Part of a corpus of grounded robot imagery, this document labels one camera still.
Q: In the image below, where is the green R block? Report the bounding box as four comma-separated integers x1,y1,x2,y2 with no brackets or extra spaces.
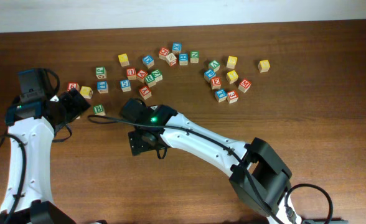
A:
144,74,157,88

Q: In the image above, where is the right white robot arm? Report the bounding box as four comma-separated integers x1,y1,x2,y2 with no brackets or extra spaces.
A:
120,99,303,223

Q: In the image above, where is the red 6 block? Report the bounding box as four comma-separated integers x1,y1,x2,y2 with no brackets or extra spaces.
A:
67,82,80,91

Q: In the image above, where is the yellow block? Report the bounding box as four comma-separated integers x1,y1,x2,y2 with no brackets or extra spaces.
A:
226,55,238,70
118,54,129,67
258,60,271,73
80,86,93,99
226,70,238,84

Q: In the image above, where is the green B block right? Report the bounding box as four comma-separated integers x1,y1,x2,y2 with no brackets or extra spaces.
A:
93,105,106,116

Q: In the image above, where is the blue I block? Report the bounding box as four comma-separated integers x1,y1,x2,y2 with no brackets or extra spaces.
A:
97,81,109,94

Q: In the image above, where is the red K block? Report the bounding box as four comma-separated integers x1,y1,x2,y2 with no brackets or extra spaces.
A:
139,86,152,100

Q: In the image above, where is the green J block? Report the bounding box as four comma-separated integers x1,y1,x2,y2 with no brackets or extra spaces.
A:
95,67,107,80

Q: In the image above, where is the blue 5 block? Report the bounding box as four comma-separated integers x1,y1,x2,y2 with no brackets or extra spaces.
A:
120,80,131,92

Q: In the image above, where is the red A block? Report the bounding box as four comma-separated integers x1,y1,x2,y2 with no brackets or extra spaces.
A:
136,70,148,83

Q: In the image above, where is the green Z block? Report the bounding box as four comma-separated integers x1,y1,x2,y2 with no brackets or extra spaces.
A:
151,69,163,82

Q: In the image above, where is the red U block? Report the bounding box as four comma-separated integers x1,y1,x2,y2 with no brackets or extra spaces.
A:
126,68,137,80

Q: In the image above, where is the yellow block upper left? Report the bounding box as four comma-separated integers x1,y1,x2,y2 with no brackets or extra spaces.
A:
118,54,129,67

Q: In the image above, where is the blue D block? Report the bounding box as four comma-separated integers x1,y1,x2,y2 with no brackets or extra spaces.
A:
142,55,154,68

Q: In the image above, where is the red and wood block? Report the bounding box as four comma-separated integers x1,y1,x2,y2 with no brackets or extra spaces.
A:
166,53,177,67

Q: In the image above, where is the blue 1 block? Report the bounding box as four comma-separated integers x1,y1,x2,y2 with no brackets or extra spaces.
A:
215,89,227,102

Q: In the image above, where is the red C block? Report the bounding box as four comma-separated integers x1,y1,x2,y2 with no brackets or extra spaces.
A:
158,47,170,60

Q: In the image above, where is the blue H block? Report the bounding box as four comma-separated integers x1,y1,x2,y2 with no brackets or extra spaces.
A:
179,54,189,66

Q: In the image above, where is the blue P block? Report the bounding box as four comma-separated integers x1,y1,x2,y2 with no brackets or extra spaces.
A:
204,69,216,83

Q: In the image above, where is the red E block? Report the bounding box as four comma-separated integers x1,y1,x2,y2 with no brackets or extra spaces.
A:
210,77,221,90

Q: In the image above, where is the blue X block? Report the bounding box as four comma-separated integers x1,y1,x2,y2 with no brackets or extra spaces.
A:
172,42,182,54

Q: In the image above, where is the green N block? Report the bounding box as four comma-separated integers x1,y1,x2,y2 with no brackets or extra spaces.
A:
190,51,199,63

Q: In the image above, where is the red 3 block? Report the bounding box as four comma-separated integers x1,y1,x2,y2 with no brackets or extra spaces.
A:
227,90,239,103

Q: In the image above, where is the green V block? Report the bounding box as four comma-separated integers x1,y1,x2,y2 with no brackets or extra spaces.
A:
209,60,220,72

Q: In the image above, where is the yellow block centre right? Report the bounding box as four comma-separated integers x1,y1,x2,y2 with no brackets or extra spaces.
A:
226,70,238,84

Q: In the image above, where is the red M block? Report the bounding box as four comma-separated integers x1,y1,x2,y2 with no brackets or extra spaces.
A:
238,78,251,93

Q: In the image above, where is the yellow block upper right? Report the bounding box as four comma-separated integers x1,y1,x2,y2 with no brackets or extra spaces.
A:
226,55,238,70

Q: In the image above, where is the yellow block far right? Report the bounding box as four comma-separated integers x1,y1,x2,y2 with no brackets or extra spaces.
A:
258,60,271,73

